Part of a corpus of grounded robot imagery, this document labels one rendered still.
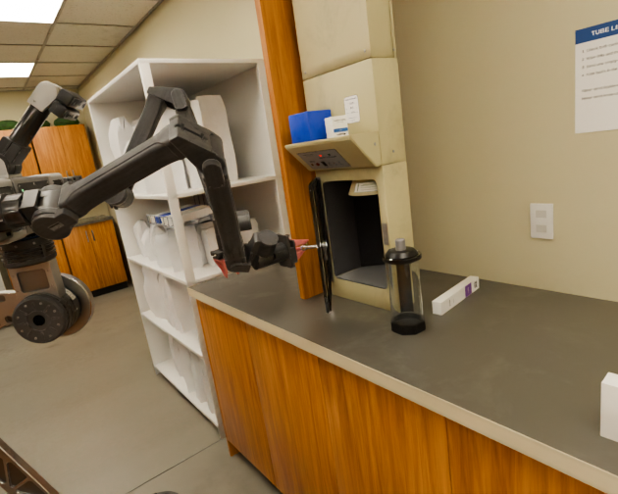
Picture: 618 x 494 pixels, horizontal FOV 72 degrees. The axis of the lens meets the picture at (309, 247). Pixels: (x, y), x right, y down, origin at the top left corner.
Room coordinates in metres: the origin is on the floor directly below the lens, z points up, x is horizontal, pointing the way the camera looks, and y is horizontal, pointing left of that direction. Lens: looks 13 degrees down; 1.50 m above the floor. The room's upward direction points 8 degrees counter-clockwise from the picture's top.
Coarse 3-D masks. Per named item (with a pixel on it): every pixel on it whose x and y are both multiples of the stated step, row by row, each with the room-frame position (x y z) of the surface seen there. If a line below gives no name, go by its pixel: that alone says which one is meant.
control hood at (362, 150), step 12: (372, 132) 1.26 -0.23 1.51; (300, 144) 1.39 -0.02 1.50; (312, 144) 1.34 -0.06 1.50; (324, 144) 1.31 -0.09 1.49; (336, 144) 1.27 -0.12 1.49; (348, 144) 1.23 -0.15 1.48; (360, 144) 1.22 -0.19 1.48; (372, 144) 1.25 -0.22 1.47; (348, 156) 1.29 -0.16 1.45; (360, 156) 1.25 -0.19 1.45; (372, 156) 1.25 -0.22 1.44; (336, 168) 1.39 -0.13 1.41; (348, 168) 1.35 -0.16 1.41
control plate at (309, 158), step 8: (312, 152) 1.38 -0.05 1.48; (320, 152) 1.36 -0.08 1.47; (328, 152) 1.33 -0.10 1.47; (336, 152) 1.30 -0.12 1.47; (304, 160) 1.46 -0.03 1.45; (312, 160) 1.43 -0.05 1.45; (320, 160) 1.40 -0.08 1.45; (328, 160) 1.37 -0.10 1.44; (336, 160) 1.34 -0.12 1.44; (344, 160) 1.32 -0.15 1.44; (312, 168) 1.48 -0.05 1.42; (320, 168) 1.45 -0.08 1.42; (328, 168) 1.42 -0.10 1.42
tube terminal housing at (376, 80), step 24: (336, 72) 1.39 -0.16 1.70; (360, 72) 1.31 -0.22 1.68; (384, 72) 1.30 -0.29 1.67; (312, 96) 1.50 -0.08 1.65; (336, 96) 1.40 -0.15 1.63; (360, 96) 1.32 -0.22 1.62; (384, 96) 1.29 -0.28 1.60; (360, 120) 1.33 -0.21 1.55; (384, 120) 1.29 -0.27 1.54; (384, 144) 1.28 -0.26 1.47; (360, 168) 1.35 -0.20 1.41; (384, 168) 1.28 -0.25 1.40; (384, 192) 1.28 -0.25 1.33; (408, 192) 1.34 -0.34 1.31; (384, 216) 1.28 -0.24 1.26; (408, 216) 1.33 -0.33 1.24; (408, 240) 1.32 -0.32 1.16; (336, 288) 1.50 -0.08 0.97; (360, 288) 1.40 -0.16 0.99
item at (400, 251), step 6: (396, 240) 1.14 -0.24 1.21; (402, 240) 1.14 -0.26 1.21; (396, 246) 1.14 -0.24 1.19; (402, 246) 1.14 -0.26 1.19; (408, 246) 1.17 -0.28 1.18; (390, 252) 1.14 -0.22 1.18; (396, 252) 1.13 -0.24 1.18; (402, 252) 1.12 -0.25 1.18; (408, 252) 1.12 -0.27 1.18; (414, 252) 1.12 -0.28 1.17; (390, 258) 1.12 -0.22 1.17; (396, 258) 1.11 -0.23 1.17; (402, 258) 1.11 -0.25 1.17
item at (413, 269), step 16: (384, 256) 1.16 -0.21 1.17; (416, 256) 1.11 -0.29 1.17; (400, 272) 1.11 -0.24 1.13; (416, 272) 1.12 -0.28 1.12; (400, 288) 1.11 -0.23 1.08; (416, 288) 1.11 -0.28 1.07; (400, 304) 1.11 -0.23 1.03; (416, 304) 1.11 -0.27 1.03; (400, 320) 1.12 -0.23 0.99; (416, 320) 1.11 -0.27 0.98
